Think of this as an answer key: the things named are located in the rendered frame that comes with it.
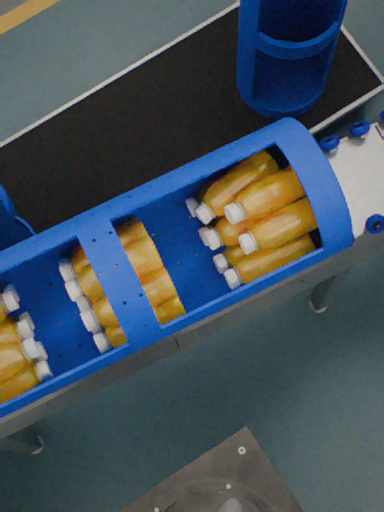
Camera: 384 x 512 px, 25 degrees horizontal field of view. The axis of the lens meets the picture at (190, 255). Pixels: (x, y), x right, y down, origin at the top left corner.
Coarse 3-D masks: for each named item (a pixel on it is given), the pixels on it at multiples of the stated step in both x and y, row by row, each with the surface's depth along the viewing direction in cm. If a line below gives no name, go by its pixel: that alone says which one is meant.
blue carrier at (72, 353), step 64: (128, 192) 166; (192, 192) 180; (320, 192) 158; (0, 256) 161; (64, 256) 178; (192, 256) 183; (320, 256) 166; (64, 320) 181; (128, 320) 157; (192, 320) 165; (64, 384) 163
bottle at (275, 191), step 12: (288, 168) 169; (264, 180) 167; (276, 180) 167; (288, 180) 167; (252, 192) 165; (264, 192) 165; (276, 192) 166; (288, 192) 167; (300, 192) 168; (240, 204) 166; (252, 204) 165; (264, 204) 165; (276, 204) 167; (252, 216) 166; (264, 216) 168
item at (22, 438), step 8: (16, 432) 236; (24, 432) 247; (0, 440) 217; (8, 440) 223; (16, 440) 231; (24, 440) 241; (32, 440) 253; (40, 440) 268; (0, 448) 229; (8, 448) 235; (16, 448) 242; (24, 448) 249; (32, 448) 257; (40, 448) 265
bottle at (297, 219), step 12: (300, 204) 168; (276, 216) 167; (288, 216) 167; (300, 216) 167; (312, 216) 167; (252, 228) 168; (264, 228) 166; (276, 228) 166; (288, 228) 167; (300, 228) 167; (312, 228) 168; (252, 240) 167; (264, 240) 167; (276, 240) 167; (288, 240) 168
